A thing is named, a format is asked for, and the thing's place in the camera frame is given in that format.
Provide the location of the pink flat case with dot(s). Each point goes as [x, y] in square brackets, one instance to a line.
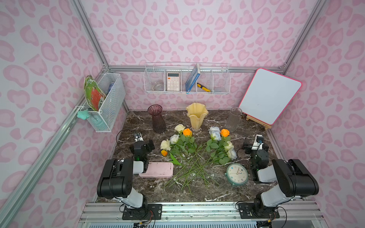
[158, 170]

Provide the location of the white wire side basket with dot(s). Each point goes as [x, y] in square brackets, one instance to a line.
[103, 120]

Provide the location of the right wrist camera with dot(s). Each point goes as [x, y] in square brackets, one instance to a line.
[258, 140]

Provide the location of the white wire wall shelf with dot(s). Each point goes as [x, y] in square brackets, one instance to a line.
[214, 76]

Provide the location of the pink framed whiteboard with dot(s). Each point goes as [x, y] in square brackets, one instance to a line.
[268, 94]

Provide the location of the clear glass vase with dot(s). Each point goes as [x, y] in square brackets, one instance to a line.
[233, 119]

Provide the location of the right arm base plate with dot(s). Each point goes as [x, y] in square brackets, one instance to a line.
[256, 211]

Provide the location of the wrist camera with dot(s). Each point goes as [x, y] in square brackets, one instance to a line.
[258, 140]
[138, 137]

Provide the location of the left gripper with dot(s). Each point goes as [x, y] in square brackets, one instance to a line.
[142, 147]

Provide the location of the green clip hook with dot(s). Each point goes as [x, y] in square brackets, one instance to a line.
[84, 115]

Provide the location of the blue white rose two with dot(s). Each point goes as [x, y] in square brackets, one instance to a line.
[214, 129]

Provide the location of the green alarm clock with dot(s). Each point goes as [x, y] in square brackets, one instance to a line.
[236, 174]

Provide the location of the green red picture card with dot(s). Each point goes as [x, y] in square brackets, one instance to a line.
[93, 94]

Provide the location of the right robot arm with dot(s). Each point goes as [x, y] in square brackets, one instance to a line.
[293, 180]

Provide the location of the blue white rose one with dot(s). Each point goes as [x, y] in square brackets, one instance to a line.
[176, 149]

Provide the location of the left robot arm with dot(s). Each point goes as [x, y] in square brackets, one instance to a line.
[116, 180]

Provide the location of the wooden easel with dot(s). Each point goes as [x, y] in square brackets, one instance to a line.
[267, 126]

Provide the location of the purple glass vase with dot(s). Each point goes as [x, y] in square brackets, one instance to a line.
[159, 125]

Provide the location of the small glass jar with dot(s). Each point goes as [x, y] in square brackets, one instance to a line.
[159, 86]

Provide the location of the yellow ceramic vase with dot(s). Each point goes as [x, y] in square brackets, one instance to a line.
[196, 112]

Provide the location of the orange tulip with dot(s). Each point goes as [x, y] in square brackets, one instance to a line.
[164, 153]

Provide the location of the yellow utility knife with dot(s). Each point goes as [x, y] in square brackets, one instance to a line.
[203, 87]

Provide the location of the blue white rose three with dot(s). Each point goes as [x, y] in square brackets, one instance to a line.
[203, 174]

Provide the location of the blue book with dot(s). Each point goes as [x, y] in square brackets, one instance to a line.
[192, 79]

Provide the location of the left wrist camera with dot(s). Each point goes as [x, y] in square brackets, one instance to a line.
[138, 137]

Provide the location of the white calculator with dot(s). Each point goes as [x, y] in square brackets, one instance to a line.
[173, 81]

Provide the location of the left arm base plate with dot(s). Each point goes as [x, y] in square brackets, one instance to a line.
[151, 211]

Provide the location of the orange rose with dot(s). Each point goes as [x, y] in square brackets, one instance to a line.
[226, 140]
[187, 132]

